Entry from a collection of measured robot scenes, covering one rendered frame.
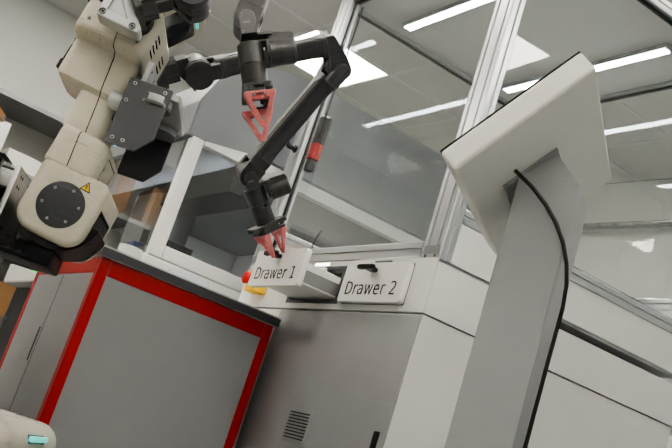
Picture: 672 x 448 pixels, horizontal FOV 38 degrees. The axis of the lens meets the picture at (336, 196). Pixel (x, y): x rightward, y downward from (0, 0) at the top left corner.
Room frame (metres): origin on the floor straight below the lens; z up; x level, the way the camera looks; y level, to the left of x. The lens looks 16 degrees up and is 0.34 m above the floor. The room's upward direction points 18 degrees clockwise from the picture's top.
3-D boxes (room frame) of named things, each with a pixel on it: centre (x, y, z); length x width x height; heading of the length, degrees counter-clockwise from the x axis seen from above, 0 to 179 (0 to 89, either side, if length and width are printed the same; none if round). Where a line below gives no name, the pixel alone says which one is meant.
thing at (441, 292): (3.03, -0.46, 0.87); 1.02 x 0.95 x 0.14; 29
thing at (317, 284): (2.88, -0.09, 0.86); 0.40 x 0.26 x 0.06; 119
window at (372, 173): (2.82, -0.06, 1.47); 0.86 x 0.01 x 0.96; 29
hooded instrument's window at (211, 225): (4.50, 0.50, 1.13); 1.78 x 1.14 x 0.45; 29
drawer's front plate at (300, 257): (2.78, 0.09, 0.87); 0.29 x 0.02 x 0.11; 29
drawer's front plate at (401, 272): (2.56, -0.17, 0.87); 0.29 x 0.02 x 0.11; 29
